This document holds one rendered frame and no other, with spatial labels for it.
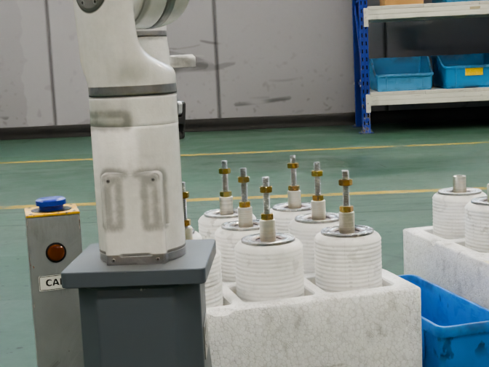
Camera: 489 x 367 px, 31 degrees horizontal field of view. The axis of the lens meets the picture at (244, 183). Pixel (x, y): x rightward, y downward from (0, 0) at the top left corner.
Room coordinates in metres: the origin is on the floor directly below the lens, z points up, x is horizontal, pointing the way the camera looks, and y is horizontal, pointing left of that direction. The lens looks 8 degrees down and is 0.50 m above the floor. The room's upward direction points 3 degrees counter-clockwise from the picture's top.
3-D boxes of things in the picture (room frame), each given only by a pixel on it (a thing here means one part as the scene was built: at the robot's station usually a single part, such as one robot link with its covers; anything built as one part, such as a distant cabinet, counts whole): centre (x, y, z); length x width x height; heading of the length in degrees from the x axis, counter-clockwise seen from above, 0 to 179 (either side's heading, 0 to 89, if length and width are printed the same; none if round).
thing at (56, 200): (1.19, 0.26, 0.32); 0.04 x 0.04 x 0.02
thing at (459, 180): (1.56, -0.38, 0.26); 0.02 x 0.02 x 0.03
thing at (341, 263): (1.26, -0.14, 0.16); 0.10 x 0.10 x 0.18
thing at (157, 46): (1.44, 0.13, 0.52); 0.11 x 0.09 x 0.06; 142
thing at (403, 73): (5.92, -1.05, 0.36); 0.50 x 0.38 x 0.21; 178
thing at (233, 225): (1.34, 0.00, 0.25); 0.08 x 0.08 x 0.01
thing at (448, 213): (1.56, -0.38, 0.16); 0.10 x 0.10 x 0.18
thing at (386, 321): (1.34, 0.00, 0.09); 0.39 x 0.39 x 0.18; 15
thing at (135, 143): (0.94, 0.11, 0.39); 0.09 x 0.09 x 0.17; 87
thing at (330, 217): (1.37, -0.11, 0.25); 0.08 x 0.08 x 0.01
